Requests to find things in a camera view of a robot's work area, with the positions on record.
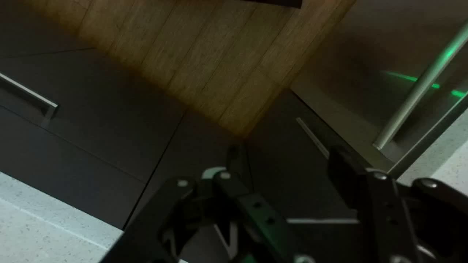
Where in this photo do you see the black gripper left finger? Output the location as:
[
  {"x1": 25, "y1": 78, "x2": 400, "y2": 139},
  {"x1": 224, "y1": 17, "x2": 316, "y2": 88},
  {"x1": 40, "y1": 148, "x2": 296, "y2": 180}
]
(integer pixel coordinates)
[{"x1": 100, "y1": 167, "x2": 319, "y2": 263}]

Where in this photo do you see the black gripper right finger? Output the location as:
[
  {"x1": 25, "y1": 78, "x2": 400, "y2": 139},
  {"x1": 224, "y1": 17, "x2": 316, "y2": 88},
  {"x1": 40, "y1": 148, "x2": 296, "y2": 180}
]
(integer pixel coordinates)
[{"x1": 328, "y1": 148, "x2": 468, "y2": 263}]

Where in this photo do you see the dark lower cabinet door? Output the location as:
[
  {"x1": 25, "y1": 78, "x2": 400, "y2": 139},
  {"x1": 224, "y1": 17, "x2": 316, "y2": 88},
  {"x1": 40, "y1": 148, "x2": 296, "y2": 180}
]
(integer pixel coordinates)
[{"x1": 243, "y1": 90, "x2": 393, "y2": 231}]

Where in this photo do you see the stainless steel dishwasher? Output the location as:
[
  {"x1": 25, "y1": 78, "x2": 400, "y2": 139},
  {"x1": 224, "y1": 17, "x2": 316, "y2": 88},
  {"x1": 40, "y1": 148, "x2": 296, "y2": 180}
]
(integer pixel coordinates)
[{"x1": 292, "y1": 0, "x2": 468, "y2": 180}]

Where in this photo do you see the dark cabinet drawer front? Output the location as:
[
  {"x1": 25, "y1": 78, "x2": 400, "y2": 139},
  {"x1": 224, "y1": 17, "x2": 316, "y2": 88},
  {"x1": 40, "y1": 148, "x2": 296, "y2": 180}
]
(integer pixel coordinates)
[{"x1": 0, "y1": 46, "x2": 251, "y2": 231}]

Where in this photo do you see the silver cabinet door handle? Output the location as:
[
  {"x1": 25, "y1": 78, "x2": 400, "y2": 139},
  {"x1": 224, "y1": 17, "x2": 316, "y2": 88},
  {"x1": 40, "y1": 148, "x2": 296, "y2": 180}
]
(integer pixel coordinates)
[{"x1": 295, "y1": 116, "x2": 333, "y2": 161}]

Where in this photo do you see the silver dishwasher handle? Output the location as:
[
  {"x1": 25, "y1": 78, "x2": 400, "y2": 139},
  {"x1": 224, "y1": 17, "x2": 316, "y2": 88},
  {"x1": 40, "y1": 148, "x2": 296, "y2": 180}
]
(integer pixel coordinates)
[{"x1": 374, "y1": 21, "x2": 468, "y2": 152}]

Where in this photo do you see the silver drawer handle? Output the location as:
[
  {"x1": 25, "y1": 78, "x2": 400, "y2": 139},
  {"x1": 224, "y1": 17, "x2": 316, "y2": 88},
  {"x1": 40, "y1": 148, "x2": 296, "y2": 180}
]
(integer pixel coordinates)
[{"x1": 0, "y1": 72, "x2": 61, "y2": 122}]

